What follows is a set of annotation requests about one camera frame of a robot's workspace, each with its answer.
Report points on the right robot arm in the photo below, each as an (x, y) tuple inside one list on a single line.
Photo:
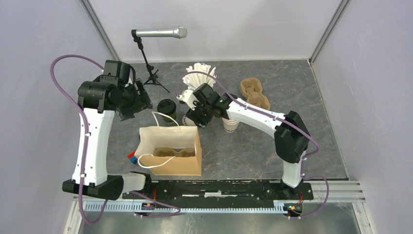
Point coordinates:
[(290, 135)]

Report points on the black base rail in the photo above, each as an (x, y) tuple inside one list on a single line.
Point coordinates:
[(256, 193)]

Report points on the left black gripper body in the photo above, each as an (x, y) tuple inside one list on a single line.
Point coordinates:
[(131, 101)]

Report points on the stack of white paper cups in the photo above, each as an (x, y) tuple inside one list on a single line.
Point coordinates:
[(230, 125)]

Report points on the brown cardboard cup carrier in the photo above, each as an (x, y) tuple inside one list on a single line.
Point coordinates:
[(251, 89)]

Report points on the black tripod mic stand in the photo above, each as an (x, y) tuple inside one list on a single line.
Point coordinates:
[(153, 76)]

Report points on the green paper coffee cup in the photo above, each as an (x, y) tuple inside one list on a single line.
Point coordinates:
[(169, 118)]

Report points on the black plastic cup lid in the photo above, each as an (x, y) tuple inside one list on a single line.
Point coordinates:
[(167, 107)]

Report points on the silver microphone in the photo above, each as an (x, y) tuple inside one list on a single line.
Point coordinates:
[(177, 32)]

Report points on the red and blue block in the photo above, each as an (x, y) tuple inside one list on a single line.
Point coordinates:
[(133, 159)]

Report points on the white paper straws bundle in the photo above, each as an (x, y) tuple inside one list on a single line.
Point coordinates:
[(194, 80)]

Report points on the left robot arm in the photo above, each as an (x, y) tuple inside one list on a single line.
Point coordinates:
[(117, 92)]

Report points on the brown paper bag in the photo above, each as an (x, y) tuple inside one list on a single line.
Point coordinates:
[(176, 137)]

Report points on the white paper coffee cup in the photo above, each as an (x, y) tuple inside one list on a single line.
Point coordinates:
[(187, 122)]

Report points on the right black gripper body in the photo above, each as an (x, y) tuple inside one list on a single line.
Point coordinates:
[(201, 111)]

